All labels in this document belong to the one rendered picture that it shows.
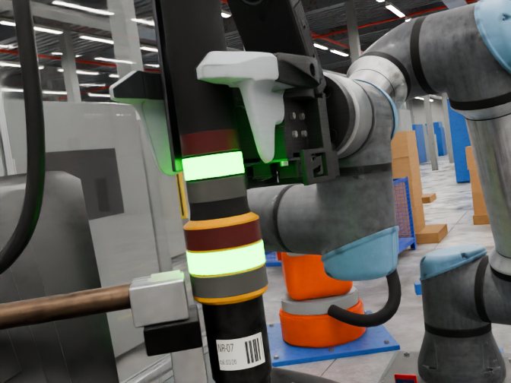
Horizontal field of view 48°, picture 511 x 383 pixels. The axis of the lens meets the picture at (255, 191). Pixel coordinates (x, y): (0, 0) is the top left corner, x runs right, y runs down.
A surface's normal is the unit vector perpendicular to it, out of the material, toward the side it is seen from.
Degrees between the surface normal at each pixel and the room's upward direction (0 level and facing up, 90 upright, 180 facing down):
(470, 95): 111
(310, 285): 90
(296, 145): 90
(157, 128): 94
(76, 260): 48
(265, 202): 55
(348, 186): 90
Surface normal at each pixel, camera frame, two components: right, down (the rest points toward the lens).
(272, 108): 0.94, -0.11
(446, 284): -0.60, 0.04
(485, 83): -0.34, 0.45
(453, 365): -0.50, -0.19
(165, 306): 0.13, 0.04
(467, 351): -0.10, -0.22
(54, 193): 0.25, -0.73
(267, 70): 0.78, -0.07
